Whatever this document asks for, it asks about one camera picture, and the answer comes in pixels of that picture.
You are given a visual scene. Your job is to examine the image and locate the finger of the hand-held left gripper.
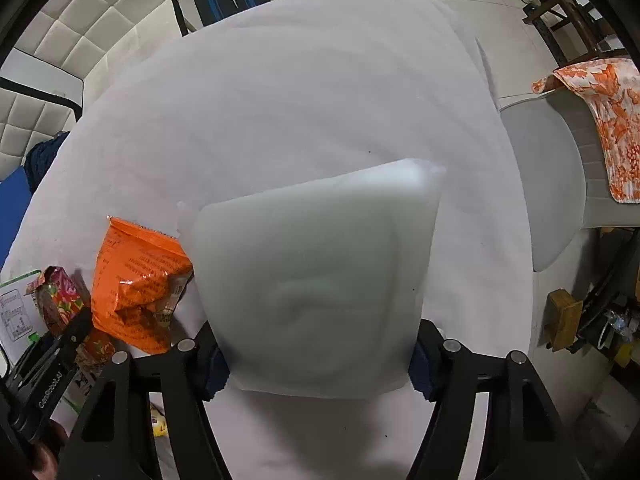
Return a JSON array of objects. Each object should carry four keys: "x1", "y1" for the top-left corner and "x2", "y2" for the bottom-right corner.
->
[{"x1": 4, "y1": 307, "x2": 94, "y2": 442}]

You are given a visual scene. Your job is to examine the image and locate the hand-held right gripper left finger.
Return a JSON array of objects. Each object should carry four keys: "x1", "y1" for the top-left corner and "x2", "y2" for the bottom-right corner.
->
[{"x1": 60, "y1": 320, "x2": 232, "y2": 480}]

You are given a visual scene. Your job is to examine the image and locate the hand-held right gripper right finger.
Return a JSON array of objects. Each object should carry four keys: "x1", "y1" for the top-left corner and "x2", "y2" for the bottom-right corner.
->
[{"x1": 407, "y1": 320, "x2": 592, "y2": 480}]

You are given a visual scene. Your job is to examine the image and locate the red floral snack packet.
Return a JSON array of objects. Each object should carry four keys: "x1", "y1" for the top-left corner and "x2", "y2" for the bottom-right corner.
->
[{"x1": 26, "y1": 266, "x2": 117, "y2": 378}]

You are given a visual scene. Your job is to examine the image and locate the white translucent soft pouch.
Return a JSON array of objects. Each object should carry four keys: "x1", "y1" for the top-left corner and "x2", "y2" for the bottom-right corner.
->
[{"x1": 177, "y1": 158, "x2": 447, "y2": 400}]

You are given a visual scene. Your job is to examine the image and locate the person's left hand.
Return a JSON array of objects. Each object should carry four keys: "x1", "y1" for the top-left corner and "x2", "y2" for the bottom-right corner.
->
[{"x1": 31, "y1": 421, "x2": 68, "y2": 480}]

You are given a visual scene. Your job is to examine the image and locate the small yellow packet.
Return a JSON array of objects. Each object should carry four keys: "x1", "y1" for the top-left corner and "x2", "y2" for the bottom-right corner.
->
[{"x1": 150, "y1": 402, "x2": 169, "y2": 439}]

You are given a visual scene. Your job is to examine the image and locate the white green-edged printed packet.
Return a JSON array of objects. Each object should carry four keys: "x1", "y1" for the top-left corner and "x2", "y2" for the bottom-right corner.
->
[{"x1": 0, "y1": 269, "x2": 97, "y2": 413}]

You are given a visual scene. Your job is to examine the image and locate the orange snack packet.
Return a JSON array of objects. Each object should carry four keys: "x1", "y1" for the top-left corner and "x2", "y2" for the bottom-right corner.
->
[{"x1": 91, "y1": 216, "x2": 195, "y2": 356}]

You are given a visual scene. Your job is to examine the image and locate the small wooden box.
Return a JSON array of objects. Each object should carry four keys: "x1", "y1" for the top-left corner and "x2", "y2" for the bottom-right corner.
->
[{"x1": 544, "y1": 288, "x2": 585, "y2": 352}]

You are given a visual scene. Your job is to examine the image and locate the clear plastic bottle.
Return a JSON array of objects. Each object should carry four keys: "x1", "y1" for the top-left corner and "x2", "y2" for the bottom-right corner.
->
[{"x1": 604, "y1": 307, "x2": 633, "y2": 333}]

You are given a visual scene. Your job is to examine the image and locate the dark blue garment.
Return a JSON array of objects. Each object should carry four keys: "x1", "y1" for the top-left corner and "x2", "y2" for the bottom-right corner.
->
[{"x1": 22, "y1": 130, "x2": 72, "y2": 196}]

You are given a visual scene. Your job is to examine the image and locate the grey chair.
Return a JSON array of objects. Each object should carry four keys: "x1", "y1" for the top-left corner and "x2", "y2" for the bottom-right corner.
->
[{"x1": 499, "y1": 89, "x2": 640, "y2": 274}]

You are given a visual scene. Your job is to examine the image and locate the white table cloth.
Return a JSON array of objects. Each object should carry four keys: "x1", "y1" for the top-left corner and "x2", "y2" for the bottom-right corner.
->
[{"x1": 0, "y1": 0, "x2": 533, "y2": 480}]

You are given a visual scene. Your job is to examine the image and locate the orange floral cloth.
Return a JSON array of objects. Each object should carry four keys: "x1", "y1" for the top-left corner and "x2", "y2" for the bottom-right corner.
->
[{"x1": 531, "y1": 56, "x2": 640, "y2": 205}]

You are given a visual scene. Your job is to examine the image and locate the white tufted sofa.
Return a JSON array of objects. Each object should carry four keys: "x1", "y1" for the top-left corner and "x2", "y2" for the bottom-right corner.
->
[{"x1": 0, "y1": 0, "x2": 187, "y2": 181}]

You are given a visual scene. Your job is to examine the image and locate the dark wooden chair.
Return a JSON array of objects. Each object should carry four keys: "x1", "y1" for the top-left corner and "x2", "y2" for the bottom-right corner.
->
[{"x1": 522, "y1": 0, "x2": 628, "y2": 63}]

